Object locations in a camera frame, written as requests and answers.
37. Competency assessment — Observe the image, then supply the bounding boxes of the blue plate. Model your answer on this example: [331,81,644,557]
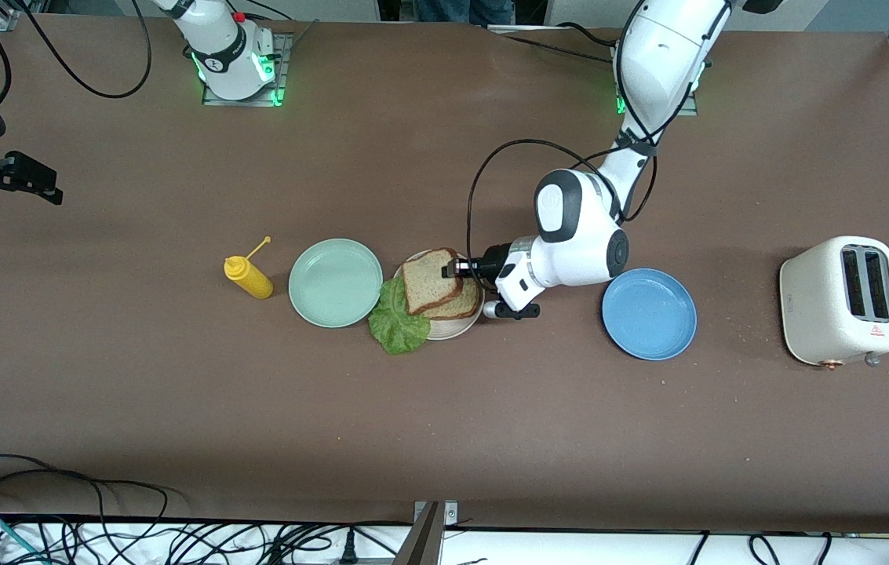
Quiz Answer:
[601,268,698,362]

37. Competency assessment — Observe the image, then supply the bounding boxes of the mint green plate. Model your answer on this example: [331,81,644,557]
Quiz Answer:
[288,239,384,329]

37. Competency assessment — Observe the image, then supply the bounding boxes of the long looped black cable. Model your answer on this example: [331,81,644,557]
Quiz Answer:
[0,454,178,565]

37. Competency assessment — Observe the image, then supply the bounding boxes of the black braided base cable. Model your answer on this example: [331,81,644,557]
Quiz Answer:
[491,24,621,67]

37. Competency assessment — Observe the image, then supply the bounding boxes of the white two-slot toaster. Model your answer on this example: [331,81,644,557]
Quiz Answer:
[778,235,889,370]

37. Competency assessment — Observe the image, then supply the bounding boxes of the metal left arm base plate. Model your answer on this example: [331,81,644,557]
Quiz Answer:
[611,43,700,117]

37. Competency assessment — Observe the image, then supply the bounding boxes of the person in blue jeans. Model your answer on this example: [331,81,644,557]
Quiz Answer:
[413,0,516,27]

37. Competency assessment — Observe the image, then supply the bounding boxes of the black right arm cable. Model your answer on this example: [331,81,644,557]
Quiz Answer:
[0,0,153,142]

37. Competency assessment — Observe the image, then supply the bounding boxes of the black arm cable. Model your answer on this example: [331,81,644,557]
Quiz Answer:
[0,0,153,142]
[465,0,727,295]

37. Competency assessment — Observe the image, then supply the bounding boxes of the yellow mustard squeeze bottle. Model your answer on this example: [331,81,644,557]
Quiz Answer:
[224,236,275,300]

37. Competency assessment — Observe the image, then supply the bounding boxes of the brown bread slice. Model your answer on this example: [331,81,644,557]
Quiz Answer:
[419,276,481,321]
[401,248,465,316]

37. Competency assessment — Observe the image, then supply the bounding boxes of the beige plate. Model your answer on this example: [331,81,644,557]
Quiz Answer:
[393,250,486,341]

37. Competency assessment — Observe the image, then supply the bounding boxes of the metal table bracket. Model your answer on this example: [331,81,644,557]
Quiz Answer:
[393,500,461,565]

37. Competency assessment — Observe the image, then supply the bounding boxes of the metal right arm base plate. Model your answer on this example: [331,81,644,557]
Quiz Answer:
[201,31,290,108]

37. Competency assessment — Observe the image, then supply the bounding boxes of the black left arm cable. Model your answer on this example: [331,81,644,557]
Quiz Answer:
[465,0,727,295]

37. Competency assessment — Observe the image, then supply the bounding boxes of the green lettuce leaf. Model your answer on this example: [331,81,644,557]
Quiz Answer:
[367,276,432,356]

